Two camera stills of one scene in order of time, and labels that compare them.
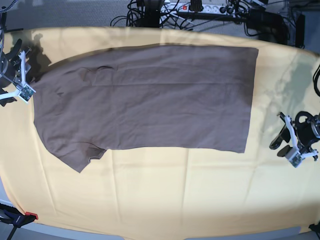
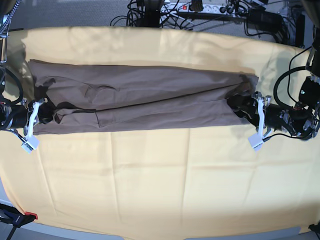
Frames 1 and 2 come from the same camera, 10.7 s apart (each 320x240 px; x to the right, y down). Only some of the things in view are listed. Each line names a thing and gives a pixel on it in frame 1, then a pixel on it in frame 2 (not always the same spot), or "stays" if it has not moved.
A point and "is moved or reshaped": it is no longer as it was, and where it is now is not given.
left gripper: [16, 62] to [19, 112]
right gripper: [307, 128] to [246, 107]
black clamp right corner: [316, 228] stays
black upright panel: [300, 31] stays
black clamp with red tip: [12, 216] stays
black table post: [151, 18] stays
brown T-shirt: [186, 96] is moved or reshaped
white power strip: [225, 9] stays
